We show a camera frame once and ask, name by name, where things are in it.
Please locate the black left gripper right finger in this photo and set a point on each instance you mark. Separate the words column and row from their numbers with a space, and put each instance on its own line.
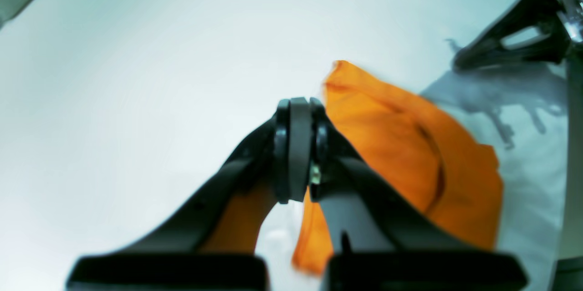
column 380, row 241

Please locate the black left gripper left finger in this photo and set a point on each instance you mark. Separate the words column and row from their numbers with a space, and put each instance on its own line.
column 171, row 258

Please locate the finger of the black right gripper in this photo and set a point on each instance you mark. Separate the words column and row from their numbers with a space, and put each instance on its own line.
column 530, row 31

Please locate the orange T-shirt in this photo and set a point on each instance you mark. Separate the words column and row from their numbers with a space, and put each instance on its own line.
column 425, row 154

